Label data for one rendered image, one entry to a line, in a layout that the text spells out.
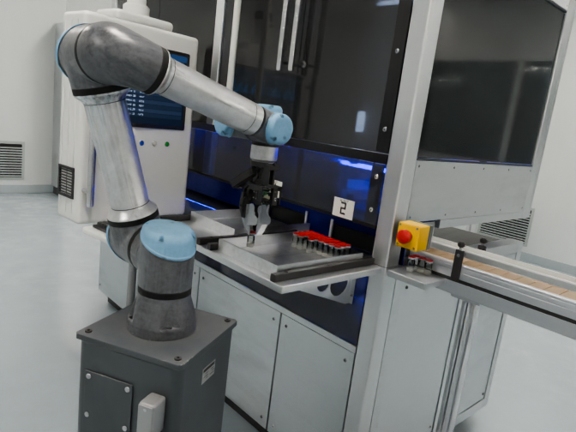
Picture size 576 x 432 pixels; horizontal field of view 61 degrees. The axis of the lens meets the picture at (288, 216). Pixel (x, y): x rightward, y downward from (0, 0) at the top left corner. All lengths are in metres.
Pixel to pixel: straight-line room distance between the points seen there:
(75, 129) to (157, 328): 1.02
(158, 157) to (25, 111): 4.59
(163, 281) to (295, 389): 0.93
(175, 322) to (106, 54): 0.55
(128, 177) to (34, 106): 5.51
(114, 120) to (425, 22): 0.85
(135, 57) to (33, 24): 5.67
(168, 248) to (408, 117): 0.76
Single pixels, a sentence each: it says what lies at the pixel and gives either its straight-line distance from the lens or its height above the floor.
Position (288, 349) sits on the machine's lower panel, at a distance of 1.84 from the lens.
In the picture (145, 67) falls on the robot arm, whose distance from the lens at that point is 0.98.
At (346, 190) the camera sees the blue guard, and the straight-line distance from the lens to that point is 1.56.
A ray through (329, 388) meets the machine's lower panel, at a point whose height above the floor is 0.41.
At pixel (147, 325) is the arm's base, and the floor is 0.82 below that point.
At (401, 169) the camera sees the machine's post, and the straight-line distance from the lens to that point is 1.43.
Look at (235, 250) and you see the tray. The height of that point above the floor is 0.90.
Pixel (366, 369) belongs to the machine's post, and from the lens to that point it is 1.61.
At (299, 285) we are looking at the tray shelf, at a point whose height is 0.88.
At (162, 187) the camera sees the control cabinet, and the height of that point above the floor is 0.93.
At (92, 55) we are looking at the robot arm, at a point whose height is 1.35.
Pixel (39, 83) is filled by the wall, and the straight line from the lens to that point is 6.62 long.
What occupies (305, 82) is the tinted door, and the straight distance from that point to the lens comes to 1.73.
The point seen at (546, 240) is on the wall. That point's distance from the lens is 6.16.
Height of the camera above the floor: 1.28
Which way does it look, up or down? 11 degrees down
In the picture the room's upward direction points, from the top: 7 degrees clockwise
